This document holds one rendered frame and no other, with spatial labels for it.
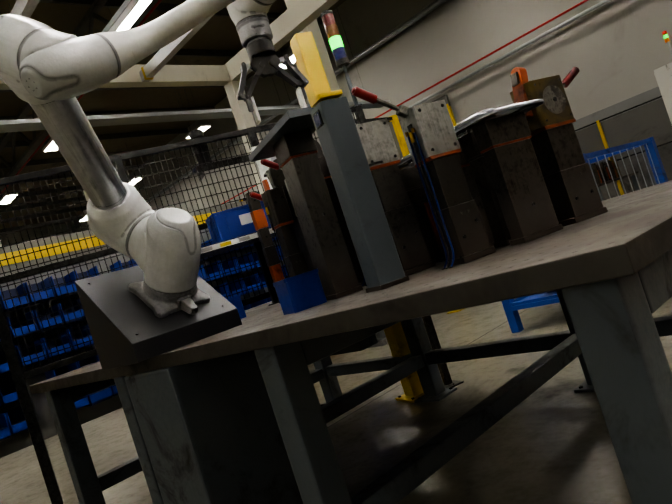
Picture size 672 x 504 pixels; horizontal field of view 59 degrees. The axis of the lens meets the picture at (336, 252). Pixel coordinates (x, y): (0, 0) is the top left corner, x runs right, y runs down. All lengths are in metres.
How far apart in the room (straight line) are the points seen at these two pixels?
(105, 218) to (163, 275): 0.23
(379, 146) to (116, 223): 0.78
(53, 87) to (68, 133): 0.27
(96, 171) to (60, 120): 0.18
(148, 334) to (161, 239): 0.26
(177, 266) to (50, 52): 0.67
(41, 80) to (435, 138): 0.82
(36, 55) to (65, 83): 0.07
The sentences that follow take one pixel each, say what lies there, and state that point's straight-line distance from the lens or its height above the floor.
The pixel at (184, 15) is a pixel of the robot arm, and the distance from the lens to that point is 1.53.
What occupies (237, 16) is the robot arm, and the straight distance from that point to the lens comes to 1.72.
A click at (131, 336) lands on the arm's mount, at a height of 0.77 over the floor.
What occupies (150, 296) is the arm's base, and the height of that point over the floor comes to 0.86.
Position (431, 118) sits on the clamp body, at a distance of 1.36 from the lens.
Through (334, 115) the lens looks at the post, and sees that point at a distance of 1.36.
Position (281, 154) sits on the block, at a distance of 1.62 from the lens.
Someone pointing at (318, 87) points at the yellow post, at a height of 1.69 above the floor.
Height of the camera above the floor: 0.78
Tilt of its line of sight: 1 degrees up
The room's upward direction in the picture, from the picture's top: 18 degrees counter-clockwise
